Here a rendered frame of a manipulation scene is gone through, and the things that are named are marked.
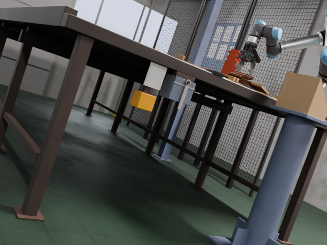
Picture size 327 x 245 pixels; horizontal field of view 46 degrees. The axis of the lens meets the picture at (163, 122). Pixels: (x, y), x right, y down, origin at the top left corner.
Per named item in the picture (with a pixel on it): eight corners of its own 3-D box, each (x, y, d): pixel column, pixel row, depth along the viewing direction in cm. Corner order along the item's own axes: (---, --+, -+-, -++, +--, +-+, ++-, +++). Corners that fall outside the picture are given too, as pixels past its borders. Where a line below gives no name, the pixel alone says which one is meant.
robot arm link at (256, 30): (265, 20, 244) (252, 18, 249) (259, 37, 245) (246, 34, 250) (268, 24, 251) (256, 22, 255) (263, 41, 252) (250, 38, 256)
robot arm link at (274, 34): (282, 41, 249) (266, 37, 255) (283, 26, 241) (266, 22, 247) (277, 47, 246) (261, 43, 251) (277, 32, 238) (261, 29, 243)
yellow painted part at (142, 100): (151, 112, 192) (167, 66, 190) (136, 107, 187) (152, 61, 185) (144, 109, 198) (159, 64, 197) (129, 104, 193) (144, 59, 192)
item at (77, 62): (44, 221, 177) (103, 42, 170) (17, 218, 170) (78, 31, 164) (37, 210, 186) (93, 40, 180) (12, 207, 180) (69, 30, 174)
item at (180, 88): (188, 112, 202) (199, 79, 200) (167, 105, 194) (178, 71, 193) (176, 108, 211) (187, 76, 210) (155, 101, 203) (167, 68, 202)
